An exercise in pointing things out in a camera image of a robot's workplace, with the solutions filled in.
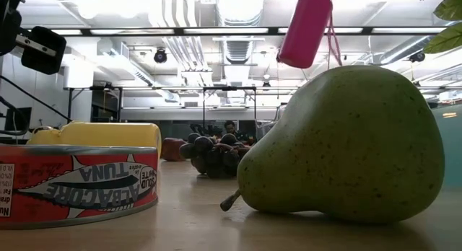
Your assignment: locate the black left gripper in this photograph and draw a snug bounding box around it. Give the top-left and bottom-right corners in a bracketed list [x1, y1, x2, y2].
[0, 0, 68, 76]

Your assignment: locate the yellow plastic squeeze bottle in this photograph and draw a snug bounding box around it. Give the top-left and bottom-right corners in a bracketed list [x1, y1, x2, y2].
[26, 120, 162, 159]

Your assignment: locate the dark purple grape bunch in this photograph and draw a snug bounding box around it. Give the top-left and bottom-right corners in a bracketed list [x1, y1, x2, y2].
[179, 132, 254, 180]

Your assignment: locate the pink plastic squeeze bottle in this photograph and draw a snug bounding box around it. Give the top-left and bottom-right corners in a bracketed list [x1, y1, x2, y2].
[276, 0, 344, 70]

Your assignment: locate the green pear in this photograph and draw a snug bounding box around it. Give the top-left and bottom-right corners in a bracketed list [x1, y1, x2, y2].
[219, 64, 445, 224]

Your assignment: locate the black monitor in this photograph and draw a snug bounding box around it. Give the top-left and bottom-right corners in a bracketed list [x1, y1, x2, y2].
[4, 106, 32, 136]

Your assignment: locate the red label tuna can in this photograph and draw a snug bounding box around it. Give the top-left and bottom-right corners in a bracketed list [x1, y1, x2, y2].
[0, 144, 160, 231]

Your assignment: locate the dark red fruit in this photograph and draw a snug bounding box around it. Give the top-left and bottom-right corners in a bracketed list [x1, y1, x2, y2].
[160, 136, 188, 162]

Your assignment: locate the person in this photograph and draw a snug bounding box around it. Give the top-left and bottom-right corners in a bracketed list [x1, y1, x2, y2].
[220, 120, 256, 146]

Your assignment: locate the black overhead light bar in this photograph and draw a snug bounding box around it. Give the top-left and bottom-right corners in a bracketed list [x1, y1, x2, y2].
[17, 26, 448, 37]

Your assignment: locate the green artificial plant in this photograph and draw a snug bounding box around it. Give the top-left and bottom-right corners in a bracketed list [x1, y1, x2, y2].
[422, 0, 462, 54]

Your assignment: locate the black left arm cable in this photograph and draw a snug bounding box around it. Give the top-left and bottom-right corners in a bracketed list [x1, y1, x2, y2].
[0, 75, 72, 123]

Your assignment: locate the black background table frame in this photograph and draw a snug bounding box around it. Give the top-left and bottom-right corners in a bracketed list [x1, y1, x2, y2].
[64, 85, 300, 129]

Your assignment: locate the silver ventilation duct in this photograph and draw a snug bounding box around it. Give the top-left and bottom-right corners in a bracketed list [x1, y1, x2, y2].
[215, 0, 266, 64]

